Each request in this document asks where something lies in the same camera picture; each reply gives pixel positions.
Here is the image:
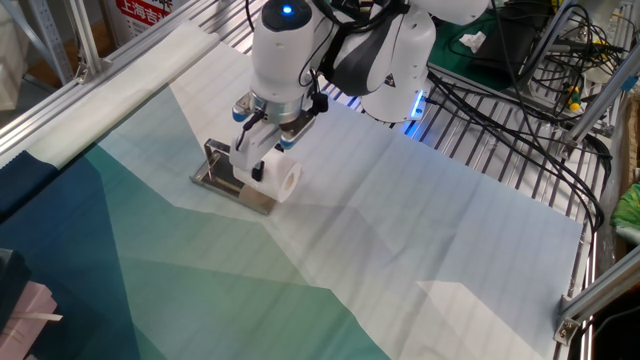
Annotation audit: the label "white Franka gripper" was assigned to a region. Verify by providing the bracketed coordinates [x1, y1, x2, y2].
[228, 119, 285, 182]

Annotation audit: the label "white toilet paper roll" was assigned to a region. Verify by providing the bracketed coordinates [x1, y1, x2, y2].
[232, 148, 303, 204]

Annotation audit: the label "shiny metal toilet paper holder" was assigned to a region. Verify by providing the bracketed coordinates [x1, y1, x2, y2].
[188, 137, 278, 216]

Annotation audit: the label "grey wrist sensor box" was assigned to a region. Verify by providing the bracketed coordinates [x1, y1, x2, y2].
[231, 92, 254, 124]
[278, 112, 317, 151]

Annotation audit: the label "blue green white tablecloth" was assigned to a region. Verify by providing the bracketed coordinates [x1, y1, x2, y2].
[0, 19, 586, 360]

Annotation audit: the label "white box with red print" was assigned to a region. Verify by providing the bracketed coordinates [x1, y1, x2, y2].
[104, 0, 177, 39]

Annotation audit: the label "crumpled white tissue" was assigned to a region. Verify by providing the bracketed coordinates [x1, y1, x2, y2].
[458, 30, 488, 54]

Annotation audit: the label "grey perforated shelf upright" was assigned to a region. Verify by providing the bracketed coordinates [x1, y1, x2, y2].
[27, 0, 76, 86]

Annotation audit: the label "black flat device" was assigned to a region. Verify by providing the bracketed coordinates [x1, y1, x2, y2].
[469, 19, 539, 84]

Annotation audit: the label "pink gift box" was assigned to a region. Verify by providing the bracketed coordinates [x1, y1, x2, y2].
[0, 280, 64, 360]

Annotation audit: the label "green plastic bag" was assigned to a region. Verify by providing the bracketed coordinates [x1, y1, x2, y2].
[609, 182, 640, 246]

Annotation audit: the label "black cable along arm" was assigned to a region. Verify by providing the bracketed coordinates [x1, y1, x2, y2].
[234, 0, 401, 151]

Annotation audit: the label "aluminium table side rail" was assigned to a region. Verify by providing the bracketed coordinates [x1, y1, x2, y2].
[0, 0, 224, 156]

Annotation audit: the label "aluminium frame post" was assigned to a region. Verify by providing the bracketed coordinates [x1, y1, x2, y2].
[564, 49, 640, 146]
[64, 0, 114, 84]

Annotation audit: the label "yellow handled screwdriver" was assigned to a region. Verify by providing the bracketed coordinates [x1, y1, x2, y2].
[564, 84, 583, 113]

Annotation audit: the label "black table cable bundle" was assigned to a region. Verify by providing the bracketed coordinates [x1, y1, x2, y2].
[427, 69, 615, 234]

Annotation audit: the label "tangled black cables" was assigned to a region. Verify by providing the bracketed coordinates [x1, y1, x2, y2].
[519, 0, 626, 106]

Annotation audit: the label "aluminium frame beam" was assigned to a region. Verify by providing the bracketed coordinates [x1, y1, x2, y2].
[552, 244, 640, 346]

